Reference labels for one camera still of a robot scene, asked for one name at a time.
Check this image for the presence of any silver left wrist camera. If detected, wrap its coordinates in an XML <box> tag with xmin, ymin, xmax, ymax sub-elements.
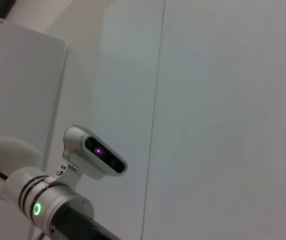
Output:
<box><xmin>44</xmin><ymin>124</ymin><xmax>129</xmax><ymax>193</ymax></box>

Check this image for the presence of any black cylindrical object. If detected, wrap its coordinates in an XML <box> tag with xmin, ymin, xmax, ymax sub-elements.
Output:
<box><xmin>0</xmin><ymin>0</ymin><xmax>18</xmax><ymax>19</ymax></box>

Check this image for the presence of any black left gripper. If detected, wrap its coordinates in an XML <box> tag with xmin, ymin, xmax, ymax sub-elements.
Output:
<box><xmin>49</xmin><ymin>202</ymin><xmax>122</xmax><ymax>240</ymax></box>

